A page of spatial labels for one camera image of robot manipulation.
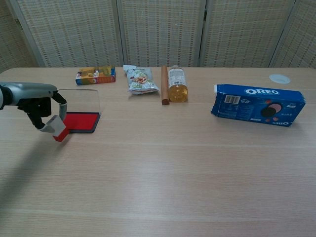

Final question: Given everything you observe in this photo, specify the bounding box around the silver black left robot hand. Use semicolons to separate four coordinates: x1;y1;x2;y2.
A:
0;82;68;133

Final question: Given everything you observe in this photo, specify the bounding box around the small red white stamp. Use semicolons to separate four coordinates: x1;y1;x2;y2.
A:
45;115;71;143

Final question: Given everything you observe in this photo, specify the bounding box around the woven folding screen panel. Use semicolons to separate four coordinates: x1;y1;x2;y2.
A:
9;0;124;68
116;0;207;68
0;0;35;72
199;0;296;68
269;0;316;69

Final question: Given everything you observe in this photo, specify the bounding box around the red ink pad clear lid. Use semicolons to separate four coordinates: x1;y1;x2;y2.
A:
58;88;101;134

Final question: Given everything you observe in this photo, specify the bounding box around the colourful orange snack box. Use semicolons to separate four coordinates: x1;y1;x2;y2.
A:
75;66;117;86

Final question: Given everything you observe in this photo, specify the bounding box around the white nut snack bag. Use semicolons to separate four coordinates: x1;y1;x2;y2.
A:
122;64;160;95

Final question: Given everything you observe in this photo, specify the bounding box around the wooden rolling pin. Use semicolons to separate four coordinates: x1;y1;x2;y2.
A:
161;65;170;106

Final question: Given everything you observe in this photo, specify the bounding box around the yellow drink bottle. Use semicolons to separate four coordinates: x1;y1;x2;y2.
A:
167;65;189;103

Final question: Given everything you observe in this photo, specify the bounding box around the blue Oreo cookie box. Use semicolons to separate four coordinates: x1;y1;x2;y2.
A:
210;83;306;127

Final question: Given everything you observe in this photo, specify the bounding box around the white round table grommet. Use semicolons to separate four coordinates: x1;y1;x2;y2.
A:
269;74;291;83

